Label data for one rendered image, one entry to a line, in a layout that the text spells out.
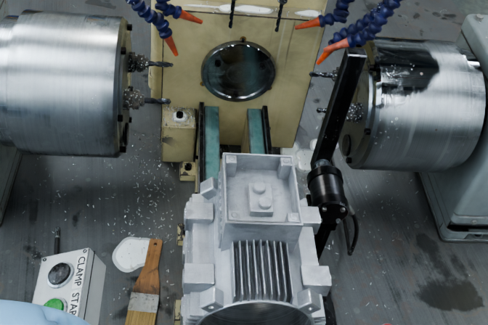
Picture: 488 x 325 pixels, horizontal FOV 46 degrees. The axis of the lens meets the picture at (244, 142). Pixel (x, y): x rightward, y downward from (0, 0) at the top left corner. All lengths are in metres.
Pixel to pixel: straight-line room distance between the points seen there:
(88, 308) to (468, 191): 0.72
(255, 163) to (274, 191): 0.05
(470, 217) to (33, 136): 0.82
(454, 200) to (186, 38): 0.61
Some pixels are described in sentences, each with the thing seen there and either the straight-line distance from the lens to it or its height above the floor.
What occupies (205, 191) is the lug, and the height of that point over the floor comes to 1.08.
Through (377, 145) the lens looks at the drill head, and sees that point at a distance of 1.00.
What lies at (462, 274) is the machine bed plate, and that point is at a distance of 1.22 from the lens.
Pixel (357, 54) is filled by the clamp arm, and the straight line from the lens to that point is 0.84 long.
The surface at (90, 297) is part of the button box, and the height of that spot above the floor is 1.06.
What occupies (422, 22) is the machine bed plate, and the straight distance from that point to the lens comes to 1.86.
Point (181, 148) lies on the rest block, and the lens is 1.20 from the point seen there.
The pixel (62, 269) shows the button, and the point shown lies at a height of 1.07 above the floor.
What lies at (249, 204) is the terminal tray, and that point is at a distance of 0.77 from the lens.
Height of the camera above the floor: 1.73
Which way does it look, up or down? 46 degrees down
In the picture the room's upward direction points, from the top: 10 degrees clockwise
